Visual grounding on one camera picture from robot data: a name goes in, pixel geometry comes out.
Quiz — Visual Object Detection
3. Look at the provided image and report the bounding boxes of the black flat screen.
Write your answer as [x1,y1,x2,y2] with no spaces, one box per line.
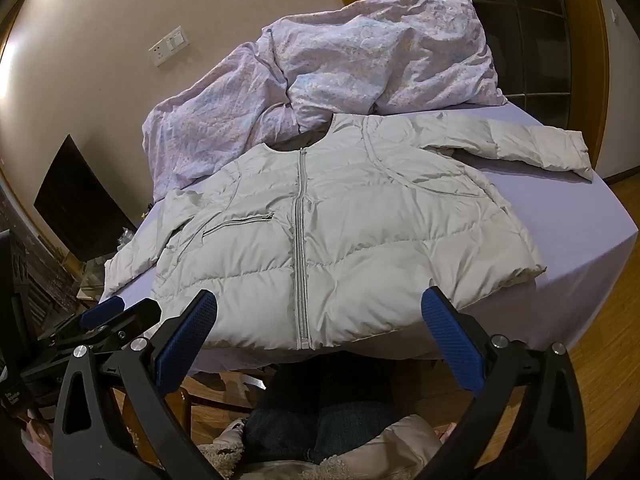
[34,134,138,262]

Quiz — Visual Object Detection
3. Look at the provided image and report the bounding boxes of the person's legs in jeans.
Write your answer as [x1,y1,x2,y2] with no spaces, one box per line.
[245,350,401,463]

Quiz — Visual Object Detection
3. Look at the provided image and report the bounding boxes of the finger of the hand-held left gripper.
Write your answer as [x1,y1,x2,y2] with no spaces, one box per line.
[36,296,128,343]
[92,299,164,348]

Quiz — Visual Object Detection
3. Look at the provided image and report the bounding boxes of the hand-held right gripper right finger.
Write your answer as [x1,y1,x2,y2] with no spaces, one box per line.
[420,286,588,480]

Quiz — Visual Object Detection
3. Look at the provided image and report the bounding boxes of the white puffer jacket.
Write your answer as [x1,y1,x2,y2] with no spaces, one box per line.
[102,112,596,352]

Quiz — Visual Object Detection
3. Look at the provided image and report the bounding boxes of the white wall switch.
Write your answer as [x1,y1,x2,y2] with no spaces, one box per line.
[165,26,190,52]

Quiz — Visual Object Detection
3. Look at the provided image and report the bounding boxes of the bed with lavender sheet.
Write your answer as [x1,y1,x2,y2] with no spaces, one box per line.
[97,97,640,376]

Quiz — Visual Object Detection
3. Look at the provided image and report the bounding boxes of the dark glass door wooden frame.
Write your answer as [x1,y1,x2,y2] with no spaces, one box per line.
[445,0,611,181]

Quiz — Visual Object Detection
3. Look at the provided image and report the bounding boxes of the person's beige fleece coat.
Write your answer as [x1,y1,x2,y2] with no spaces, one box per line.
[197,412,456,480]

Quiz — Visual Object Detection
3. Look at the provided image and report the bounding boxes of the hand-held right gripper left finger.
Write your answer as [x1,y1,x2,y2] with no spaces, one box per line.
[52,289,221,480]

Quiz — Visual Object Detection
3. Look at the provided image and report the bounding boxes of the pink floral quilt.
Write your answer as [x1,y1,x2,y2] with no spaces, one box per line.
[141,0,507,203]

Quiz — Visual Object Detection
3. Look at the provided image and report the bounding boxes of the glass side table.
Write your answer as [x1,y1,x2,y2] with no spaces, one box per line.
[75,257,115,306]

